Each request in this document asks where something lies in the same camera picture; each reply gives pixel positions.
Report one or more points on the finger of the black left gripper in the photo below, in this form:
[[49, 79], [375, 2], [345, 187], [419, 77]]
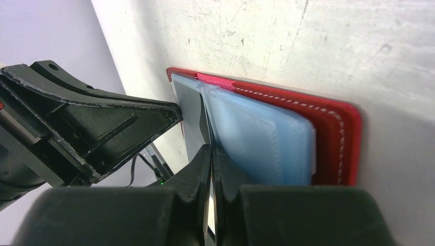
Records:
[[58, 130]]

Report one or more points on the grey black-striped card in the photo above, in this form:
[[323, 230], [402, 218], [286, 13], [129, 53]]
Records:
[[195, 123]]

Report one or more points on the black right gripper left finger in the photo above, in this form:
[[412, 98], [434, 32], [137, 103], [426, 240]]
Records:
[[172, 213]]

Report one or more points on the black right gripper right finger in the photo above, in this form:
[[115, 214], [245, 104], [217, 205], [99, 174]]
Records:
[[248, 213]]

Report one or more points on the red leather card holder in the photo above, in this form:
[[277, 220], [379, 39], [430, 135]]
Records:
[[338, 123]]

